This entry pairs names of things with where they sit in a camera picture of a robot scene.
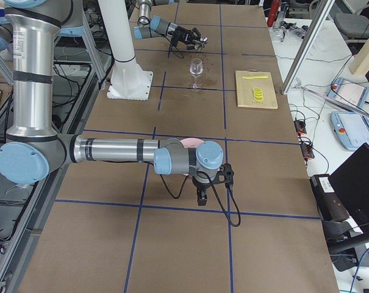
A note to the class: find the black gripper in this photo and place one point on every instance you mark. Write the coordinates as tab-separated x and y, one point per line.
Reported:
184	36
200	185

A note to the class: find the clear wine glass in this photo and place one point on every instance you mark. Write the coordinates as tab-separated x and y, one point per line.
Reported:
196	70

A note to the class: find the pink bowl of ice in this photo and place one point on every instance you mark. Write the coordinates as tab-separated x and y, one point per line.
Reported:
192	144

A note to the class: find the steel cocktail jigger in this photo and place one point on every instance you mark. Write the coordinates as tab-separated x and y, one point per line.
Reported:
200	43

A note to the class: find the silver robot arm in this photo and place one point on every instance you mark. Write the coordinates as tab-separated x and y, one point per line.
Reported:
150	21
34	148

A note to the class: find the yellow plastic knife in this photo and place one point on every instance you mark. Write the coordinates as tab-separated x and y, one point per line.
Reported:
255	77

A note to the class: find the bamboo cutting board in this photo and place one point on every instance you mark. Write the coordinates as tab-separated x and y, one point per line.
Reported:
244	90

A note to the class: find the red bottle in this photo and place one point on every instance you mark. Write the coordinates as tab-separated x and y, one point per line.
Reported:
273	12

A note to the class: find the orange connector block lower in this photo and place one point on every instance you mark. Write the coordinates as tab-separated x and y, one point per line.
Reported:
307	150

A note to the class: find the orange connector block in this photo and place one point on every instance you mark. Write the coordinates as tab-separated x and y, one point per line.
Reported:
307	150
300	126

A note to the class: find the orange connector block upper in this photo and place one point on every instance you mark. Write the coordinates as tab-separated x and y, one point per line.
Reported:
300	126

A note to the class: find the black box device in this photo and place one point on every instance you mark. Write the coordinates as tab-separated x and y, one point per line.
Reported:
329	205

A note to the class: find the black laptop computer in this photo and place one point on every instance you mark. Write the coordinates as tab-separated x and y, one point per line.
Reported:
351	184

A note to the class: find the upper teach pendant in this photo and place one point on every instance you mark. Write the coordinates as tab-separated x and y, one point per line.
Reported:
349	92

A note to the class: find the teach pendant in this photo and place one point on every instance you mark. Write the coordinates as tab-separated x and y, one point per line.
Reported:
351	129
349	92

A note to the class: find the lower teach pendant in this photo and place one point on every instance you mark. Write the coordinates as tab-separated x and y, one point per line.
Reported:
351	129

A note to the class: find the metal rod on side table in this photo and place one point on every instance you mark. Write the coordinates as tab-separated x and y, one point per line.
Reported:
334	101

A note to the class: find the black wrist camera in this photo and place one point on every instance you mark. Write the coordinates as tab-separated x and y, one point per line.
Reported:
225	175

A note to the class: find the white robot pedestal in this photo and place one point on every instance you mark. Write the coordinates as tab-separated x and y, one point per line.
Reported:
128	79

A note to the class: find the aluminium frame post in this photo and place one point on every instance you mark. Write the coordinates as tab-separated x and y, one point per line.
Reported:
314	28

